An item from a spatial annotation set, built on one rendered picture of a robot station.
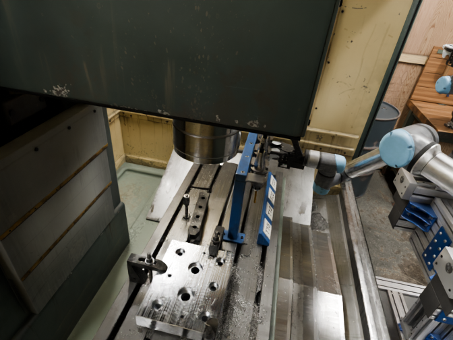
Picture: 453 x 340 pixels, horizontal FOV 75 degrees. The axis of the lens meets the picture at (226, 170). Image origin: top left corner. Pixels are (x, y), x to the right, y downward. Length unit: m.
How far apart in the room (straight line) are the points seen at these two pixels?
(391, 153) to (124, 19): 0.85
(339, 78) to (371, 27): 0.26
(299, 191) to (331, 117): 0.46
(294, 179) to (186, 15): 1.43
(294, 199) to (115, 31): 1.40
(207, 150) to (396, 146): 0.64
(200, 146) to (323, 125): 1.22
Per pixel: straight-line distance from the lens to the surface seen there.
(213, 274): 1.01
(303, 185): 1.80
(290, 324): 1.26
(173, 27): 0.52
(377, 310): 1.35
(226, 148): 0.64
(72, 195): 1.06
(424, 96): 3.58
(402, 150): 1.05
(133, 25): 0.54
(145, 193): 1.95
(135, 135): 2.07
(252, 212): 1.37
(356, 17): 1.64
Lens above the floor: 1.81
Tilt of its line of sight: 34 degrees down
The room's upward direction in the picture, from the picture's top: 6 degrees clockwise
